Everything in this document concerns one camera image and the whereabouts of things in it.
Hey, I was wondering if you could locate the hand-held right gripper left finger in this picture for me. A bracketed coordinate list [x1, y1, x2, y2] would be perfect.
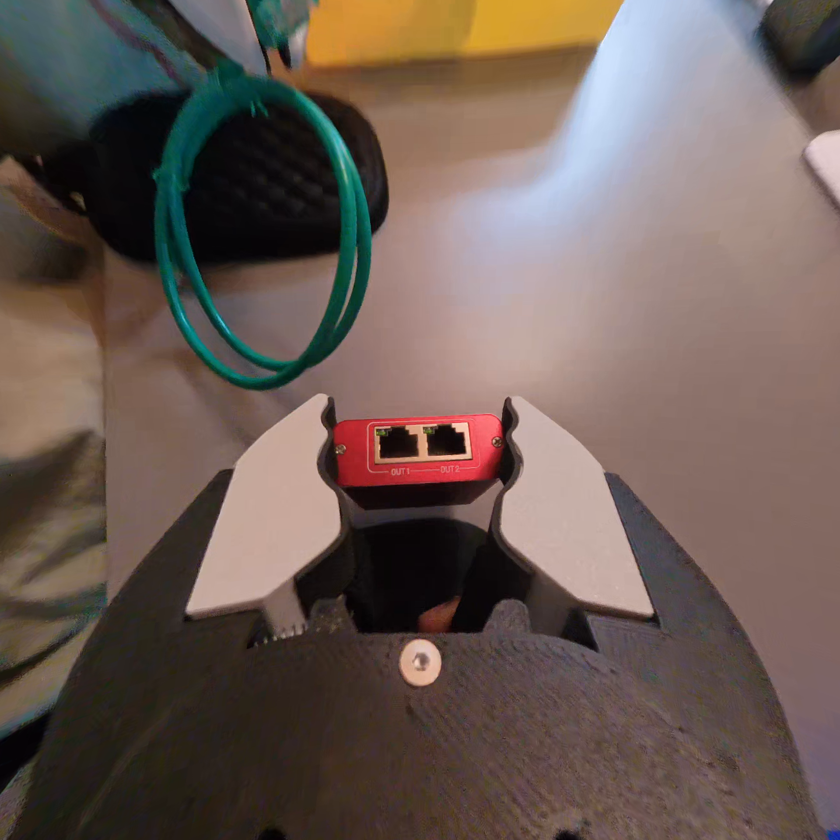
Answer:
[185, 394, 353, 632]

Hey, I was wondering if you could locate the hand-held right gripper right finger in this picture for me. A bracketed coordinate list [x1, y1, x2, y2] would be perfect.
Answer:
[491, 395, 656, 636]

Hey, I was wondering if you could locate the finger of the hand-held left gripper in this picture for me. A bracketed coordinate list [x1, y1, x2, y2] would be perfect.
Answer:
[167, 0, 271, 74]
[289, 0, 315, 70]

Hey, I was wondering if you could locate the red ethernet splitter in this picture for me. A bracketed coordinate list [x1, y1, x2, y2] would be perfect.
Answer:
[333, 415, 506, 509]

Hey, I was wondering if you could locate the yellow plastic bin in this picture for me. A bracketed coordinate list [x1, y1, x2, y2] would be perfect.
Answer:
[305, 0, 624, 68]

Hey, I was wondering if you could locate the green ethernet cable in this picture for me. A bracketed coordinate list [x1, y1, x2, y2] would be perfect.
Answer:
[154, 0, 373, 391]

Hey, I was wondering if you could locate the person's left forearm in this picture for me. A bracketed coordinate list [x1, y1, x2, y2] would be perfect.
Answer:
[0, 0, 211, 160]

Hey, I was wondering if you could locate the grey desk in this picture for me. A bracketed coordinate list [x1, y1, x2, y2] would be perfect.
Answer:
[101, 0, 840, 808]

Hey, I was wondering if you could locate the person's right hand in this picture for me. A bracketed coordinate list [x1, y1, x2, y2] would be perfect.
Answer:
[419, 593, 462, 633]

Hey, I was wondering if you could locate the black quilted wrist pad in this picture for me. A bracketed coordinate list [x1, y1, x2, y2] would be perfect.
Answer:
[85, 88, 389, 263]

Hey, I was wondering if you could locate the grey power adapter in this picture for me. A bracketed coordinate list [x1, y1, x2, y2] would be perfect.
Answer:
[761, 0, 840, 74]

